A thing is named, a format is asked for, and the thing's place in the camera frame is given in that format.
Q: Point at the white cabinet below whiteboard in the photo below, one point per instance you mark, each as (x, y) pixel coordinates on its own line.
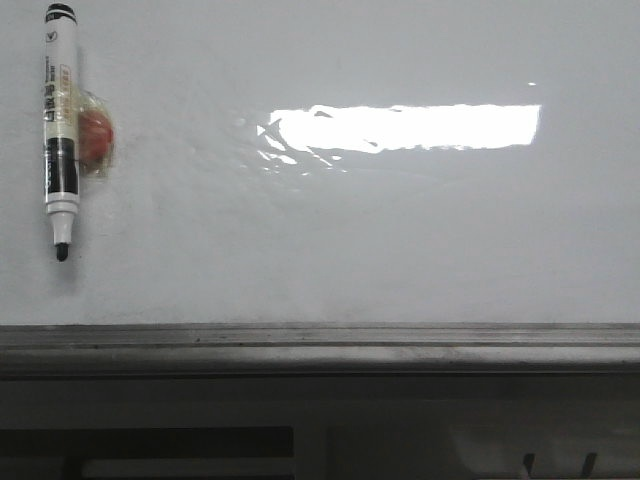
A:
(576, 426)

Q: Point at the grey aluminium whiteboard tray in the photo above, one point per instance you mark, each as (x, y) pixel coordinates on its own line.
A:
(213, 349)

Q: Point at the white black whiteboard marker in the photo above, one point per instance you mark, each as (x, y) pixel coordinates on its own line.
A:
(61, 125)

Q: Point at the white whiteboard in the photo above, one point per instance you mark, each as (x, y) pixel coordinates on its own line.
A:
(334, 161)

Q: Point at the red magnet taped to marker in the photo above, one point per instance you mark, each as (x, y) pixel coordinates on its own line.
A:
(96, 135)

